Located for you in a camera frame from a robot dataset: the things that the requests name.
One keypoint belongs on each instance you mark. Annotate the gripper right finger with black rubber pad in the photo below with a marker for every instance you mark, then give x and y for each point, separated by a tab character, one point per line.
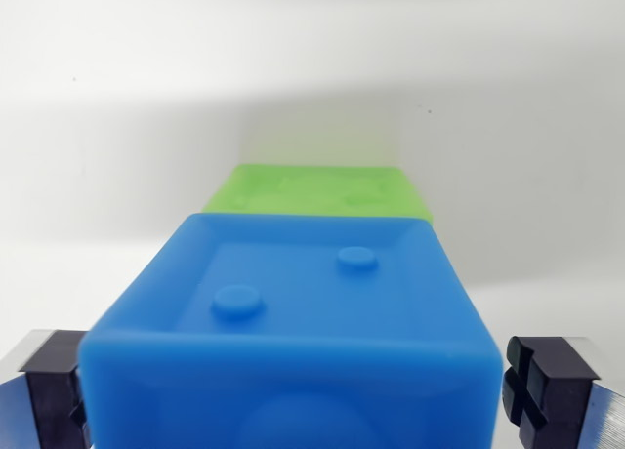
566	400

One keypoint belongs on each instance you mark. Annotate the gripper left finger with black rubber pad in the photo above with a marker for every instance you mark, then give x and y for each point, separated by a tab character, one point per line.
41	400

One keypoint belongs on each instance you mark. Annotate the blue cube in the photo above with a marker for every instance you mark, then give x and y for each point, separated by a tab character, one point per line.
293	351

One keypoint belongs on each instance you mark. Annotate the green cube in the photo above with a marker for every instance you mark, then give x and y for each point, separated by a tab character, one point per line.
312	190

